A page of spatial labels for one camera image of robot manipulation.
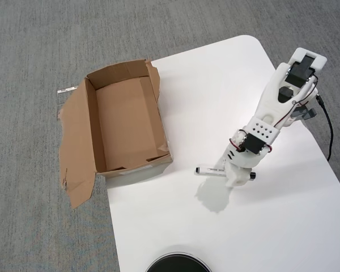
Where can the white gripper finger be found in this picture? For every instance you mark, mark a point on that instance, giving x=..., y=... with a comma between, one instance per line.
x=219, y=163
x=234, y=182

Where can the white marker pen black cap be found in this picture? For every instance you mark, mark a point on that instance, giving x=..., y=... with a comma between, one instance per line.
x=209, y=170

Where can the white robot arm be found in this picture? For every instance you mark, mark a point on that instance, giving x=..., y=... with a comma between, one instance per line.
x=265, y=129

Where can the open brown cardboard box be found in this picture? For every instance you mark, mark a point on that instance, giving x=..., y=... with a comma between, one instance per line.
x=122, y=150

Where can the grey table clamp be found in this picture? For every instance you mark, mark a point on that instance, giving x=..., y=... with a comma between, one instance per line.
x=310, y=114

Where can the black round object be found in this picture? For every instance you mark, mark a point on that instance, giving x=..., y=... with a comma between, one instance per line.
x=178, y=263

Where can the white paper strip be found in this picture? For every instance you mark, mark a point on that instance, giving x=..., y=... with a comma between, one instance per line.
x=66, y=90

